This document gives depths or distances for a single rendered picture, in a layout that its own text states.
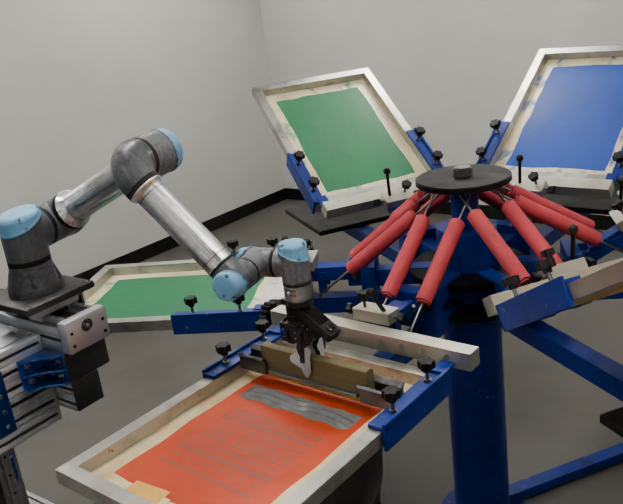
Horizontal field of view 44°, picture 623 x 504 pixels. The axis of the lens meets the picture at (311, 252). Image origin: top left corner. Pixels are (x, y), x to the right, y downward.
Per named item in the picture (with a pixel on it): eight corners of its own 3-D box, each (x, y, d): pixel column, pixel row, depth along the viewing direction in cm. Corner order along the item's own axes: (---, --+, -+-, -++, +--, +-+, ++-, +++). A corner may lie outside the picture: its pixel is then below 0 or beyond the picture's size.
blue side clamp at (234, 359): (218, 396, 213) (213, 373, 210) (205, 392, 216) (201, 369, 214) (288, 350, 234) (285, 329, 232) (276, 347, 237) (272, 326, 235)
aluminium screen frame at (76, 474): (238, 578, 144) (234, 561, 143) (58, 483, 180) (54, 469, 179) (448, 386, 200) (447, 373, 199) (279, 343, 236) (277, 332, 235)
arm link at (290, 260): (282, 236, 199) (312, 236, 195) (287, 276, 202) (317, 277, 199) (268, 246, 192) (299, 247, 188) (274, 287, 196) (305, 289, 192)
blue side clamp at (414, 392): (387, 452, 178) (384, 426, 176) (369, 446, 181) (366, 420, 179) (452, 392, 199) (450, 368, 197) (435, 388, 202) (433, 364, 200)
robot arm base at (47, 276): (-3, 296, 216) (-12, 263, 213) (43, 276, 227) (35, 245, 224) (29, 303, 207) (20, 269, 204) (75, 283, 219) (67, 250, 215)
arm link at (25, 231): (-4, 263, 212) (-17, 216, 207) (31, 246, 223) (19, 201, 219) (29, 265, 207) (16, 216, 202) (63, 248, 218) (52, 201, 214)
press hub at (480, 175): (508, 562, 269) (490, 187, 225) (410, 524, 294) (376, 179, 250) (554, 498, 298) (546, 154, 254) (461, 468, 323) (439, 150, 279)
